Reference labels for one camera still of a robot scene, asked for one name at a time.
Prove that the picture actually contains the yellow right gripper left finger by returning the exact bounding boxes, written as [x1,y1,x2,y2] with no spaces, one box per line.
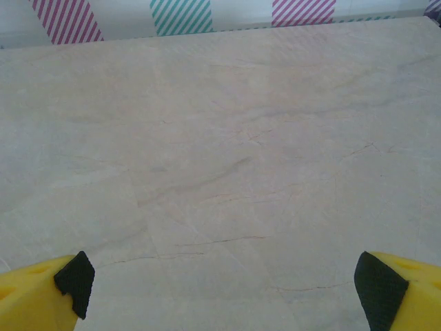
[0,250,96,331]

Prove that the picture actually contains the striped patchwork backdrop sheet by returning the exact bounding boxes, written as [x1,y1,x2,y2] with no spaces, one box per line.
[0,0,441,49]

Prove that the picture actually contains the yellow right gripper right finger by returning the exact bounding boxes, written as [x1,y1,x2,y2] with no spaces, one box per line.
[353,250,441,331]

